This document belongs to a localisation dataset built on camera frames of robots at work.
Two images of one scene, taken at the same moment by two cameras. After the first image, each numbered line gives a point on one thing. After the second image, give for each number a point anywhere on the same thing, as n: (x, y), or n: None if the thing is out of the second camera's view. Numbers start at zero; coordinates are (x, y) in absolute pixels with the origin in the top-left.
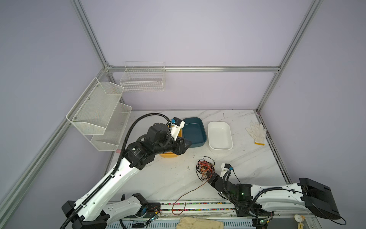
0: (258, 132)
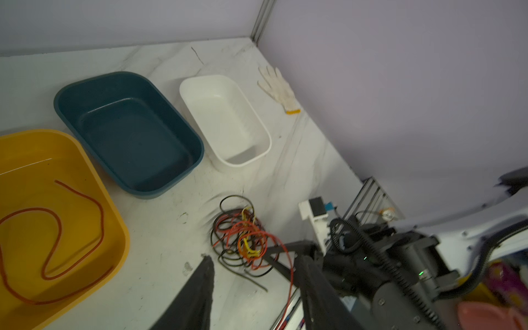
0: (279, 87)
